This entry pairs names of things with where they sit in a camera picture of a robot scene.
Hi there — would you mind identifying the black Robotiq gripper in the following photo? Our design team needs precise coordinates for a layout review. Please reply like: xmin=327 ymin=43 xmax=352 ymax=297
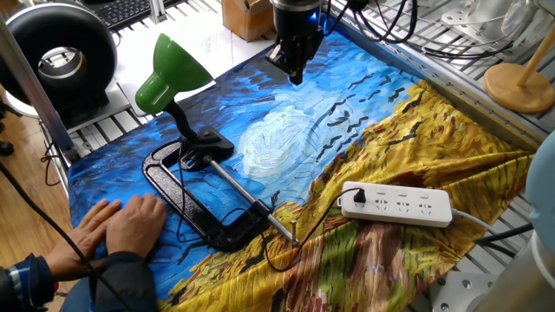
xmin=265 ymin=7 xmax=326 ymax=86

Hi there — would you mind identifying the green desk lamp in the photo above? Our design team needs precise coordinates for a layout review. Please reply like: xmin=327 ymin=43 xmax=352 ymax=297
xmin=134 ymin=33 xmax=236 ymax=166

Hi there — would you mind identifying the black metal C-clamp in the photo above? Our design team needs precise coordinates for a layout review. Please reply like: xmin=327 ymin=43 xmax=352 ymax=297
xmin=141 ymin=138 xmax=301 ymax=253

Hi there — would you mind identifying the left forearm blue cuff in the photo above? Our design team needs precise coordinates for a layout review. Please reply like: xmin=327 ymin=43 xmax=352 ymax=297
xmin=0 ymin=253 xmax=58 ymax=312

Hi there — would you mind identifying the right forearm dark sleeve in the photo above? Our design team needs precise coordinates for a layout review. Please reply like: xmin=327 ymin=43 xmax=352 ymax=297
xmin=88 ymin=250 xmax=160 ymax=312

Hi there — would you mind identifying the person's right hand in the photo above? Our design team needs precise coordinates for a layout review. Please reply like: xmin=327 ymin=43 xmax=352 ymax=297
xmin=105 ymin=193 xmax=168 ymax=260

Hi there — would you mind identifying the person's left hand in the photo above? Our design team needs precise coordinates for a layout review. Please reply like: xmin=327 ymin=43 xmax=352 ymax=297
xmin=42 ymin=198 xmax=123 ymax=283

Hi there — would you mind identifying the brown cardboard box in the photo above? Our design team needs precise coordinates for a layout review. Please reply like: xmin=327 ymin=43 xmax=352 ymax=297
xmin=220 ymin=0 xmax=283 ymax=43

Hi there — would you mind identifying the blue yellow painting cloth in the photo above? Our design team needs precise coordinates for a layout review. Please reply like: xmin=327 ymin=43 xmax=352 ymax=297
xmin=67 ymin=28 xmax=535 ymax=312

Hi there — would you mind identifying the white foam board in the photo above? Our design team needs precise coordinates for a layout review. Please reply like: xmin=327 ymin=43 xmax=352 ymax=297
xmin=113 ymin=7 xmax=278 ymax=119

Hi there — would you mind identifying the short aluminium profile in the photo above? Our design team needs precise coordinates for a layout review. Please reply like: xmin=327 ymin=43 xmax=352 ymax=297
xmin=148 ymin=0 xmax=169 ymax=25

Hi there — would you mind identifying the white power strip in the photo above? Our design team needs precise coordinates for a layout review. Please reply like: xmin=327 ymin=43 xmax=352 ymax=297
xmin=336 ymin=180 xmax=454 ymax=229

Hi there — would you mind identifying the black keyboard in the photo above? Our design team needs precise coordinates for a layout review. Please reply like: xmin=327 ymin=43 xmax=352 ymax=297
xmin=82 ymin=0 xmax=186 ymax=31

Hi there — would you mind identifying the wooden stand with rod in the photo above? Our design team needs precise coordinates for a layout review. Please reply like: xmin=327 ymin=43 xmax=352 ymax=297
xmin=482 ymin=32 xmax=555 ymax=115

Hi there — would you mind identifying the silver robot mounting plate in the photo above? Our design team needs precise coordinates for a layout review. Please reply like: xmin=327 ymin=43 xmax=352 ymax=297
xmin=427 ymin=270 xmax=500 ymax=312

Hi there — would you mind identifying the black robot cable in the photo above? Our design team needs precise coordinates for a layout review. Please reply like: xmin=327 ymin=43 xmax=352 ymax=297
xmin=421 ymin=39 xmax=517 ymax=61
xmin=323 ymin=0 xmax=420 ymax=45

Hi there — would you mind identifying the aluminium table frame rail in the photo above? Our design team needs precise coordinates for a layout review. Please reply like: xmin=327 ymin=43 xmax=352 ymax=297
xmin=324 ymin=8 xmax=548 ymax=153

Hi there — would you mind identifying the thin black lamp cable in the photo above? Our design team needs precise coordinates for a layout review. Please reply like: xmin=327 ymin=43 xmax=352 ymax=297
xmin=175 ymin=145 xmax=368 ymax=274

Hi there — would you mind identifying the silver metal bracket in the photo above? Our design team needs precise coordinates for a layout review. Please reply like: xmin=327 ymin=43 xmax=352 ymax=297
xmin=441 ymin=0 xmax=521 ymax=41

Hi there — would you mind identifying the grey power strip cable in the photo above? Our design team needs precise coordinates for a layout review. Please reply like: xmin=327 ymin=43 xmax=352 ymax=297
xmin=450 ymin=207 xmax=500 ymax=235

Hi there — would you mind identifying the aluminium frame post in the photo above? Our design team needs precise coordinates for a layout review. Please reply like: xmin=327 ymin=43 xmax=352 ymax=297
xmin=0 ymin=16 xmax=82 ymax=165

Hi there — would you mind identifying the black base cable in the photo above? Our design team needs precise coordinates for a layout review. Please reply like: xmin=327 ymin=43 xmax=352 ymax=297
xmin=473 ymin=222 xmax=534 ymax=244
xmin=480 ymin=242 xmax=518 ymax=259

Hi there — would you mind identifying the thin black wire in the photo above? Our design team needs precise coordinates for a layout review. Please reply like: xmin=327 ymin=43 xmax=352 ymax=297
xmin=40 ymin=141 xmax=62 ymax=188

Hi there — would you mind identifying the black round duct fan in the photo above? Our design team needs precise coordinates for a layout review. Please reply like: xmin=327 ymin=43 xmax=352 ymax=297
xmin=0 ymin=2 xmax=119 ymax=129

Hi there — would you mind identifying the thick black cable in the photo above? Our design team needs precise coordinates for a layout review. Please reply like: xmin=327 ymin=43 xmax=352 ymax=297
xmin=0 ymin=160 xmax=134 ymax=312

